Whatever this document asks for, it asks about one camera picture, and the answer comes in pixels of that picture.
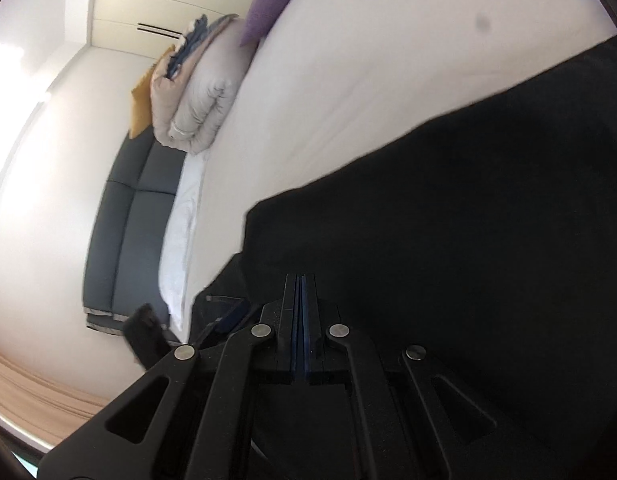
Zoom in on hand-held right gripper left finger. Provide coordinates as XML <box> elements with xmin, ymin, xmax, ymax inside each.
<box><xmin>38</xmin><ymin>274</ymin><xmax>303</xmax><ymax>480</ymax></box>

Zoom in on white wardrobe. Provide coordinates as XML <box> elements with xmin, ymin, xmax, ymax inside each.
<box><xmin>88</xmin><ymin>0</ymin><xmax>289</xmax><ymax>61</ymax></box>

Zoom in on folded beige duvet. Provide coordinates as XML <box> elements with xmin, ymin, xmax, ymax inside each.
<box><xmin>151</xmin><ymin>14</ymin><xmax>262</xmax><ymax>155</ymax></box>

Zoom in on blue folded cloth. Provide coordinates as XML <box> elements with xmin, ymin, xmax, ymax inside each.
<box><xmin>166</xmin><ymin>14</ymin><xmax>212</xmax><ymax>81</ymax></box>

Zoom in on white bed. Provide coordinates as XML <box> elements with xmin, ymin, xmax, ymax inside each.
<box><xmin>158</xmin><ymin>0</ymin><xmax>617</xmax><ymax>333</ymax></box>

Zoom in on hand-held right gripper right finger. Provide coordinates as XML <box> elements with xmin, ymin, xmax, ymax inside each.
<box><xmin>302</xmin><ymin>274</ymin><xmax>574</xmax><ymax>480</ymax></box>

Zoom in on dark grey headboard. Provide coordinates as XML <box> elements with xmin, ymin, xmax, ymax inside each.
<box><xmin>82</xmin><ymin>130</ymin><xmax>186</xmax><ymax>333</ymax></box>

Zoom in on purple pillow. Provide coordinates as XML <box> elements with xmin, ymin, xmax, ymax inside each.
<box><xmin>238</xmin><ymin>0</ymin><xmax>303</xmax><ymax>47</ymax></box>

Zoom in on black pants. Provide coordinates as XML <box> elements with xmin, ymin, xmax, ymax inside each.
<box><xmin>186</xmin><ymin>30</ymin><xmax>617</xmax><ymax>480</ymax></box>

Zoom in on yellow pillow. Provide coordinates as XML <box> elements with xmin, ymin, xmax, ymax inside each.
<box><xmin>128</xmin><ymin>45</ymin><xmax>175</xmax><ymax>140</ymax></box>

